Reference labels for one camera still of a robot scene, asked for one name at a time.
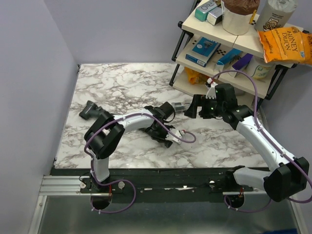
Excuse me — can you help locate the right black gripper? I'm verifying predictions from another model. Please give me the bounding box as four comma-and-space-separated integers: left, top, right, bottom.
184, 94, 225, 118

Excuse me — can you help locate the clear plastic pipe fitting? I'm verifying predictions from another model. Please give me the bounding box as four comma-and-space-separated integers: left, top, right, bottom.
171, 102, 191, 113

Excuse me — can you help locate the grey T pipe fitting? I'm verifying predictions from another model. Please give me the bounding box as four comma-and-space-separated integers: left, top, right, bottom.
79, 100, 105, 120

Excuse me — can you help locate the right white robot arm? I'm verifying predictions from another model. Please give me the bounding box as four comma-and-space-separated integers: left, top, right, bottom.
184, 83, 309, 202

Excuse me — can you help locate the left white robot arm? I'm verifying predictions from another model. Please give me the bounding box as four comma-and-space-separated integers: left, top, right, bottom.
84, 102, 175, 193

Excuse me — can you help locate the orange snack bag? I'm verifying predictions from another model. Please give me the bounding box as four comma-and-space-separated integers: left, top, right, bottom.
184, 67, 210, 85

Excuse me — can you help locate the cream tiered shelf rack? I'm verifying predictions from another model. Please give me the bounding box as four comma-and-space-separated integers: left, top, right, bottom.
170, 0, 297, 105

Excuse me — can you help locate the blue white carton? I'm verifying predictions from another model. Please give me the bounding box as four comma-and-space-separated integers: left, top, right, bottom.
214, 48, 242, 72

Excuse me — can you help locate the blue product box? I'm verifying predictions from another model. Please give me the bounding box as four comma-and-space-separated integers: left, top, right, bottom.
185, 37, 221, 67

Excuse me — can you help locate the purple white carton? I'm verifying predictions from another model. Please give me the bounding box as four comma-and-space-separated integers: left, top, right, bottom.
229, 54, 253, 78

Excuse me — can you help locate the white round container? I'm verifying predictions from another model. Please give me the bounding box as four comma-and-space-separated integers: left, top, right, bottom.
245, 56, 275, 79

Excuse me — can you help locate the silver small box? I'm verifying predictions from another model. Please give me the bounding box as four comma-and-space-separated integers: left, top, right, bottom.
206, 7, 223, 26

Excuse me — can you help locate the teal green box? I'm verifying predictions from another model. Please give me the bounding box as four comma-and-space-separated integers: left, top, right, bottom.
195, 0, 217, 21

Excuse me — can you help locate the white tub brown lid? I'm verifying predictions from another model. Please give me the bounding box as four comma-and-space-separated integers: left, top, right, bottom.
221, 0, 260, 36

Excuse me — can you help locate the orange honey dijon chip bag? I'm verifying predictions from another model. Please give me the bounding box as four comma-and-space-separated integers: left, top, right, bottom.
258, 26, 312, 65

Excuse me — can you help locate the grey cylindrical canister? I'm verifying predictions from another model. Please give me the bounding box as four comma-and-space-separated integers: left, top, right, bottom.
255, 0, 298, 32

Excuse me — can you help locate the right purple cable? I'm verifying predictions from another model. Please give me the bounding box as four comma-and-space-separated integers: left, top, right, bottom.
212, 70, 312, 213

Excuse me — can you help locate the aluminium frame rail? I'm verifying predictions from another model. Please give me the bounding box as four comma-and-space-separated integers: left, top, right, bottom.
39, 173, 298, 195

